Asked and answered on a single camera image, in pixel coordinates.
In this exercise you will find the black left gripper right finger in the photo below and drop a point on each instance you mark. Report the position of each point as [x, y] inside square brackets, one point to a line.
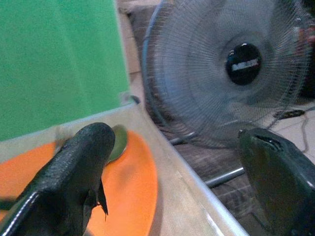
[275, 182]

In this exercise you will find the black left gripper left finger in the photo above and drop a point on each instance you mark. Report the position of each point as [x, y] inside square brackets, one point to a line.
[66, 172]

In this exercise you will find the green metal spoon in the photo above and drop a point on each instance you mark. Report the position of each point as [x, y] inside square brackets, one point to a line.
[119, 145]

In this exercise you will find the orange round plate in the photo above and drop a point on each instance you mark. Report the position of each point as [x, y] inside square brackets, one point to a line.
[128, 186]

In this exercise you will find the green cloth sheet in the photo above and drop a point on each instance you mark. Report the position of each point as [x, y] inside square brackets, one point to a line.
[59, 64]

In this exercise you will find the grey standing fan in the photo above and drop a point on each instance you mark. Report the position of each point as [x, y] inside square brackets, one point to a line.
[221, 73]

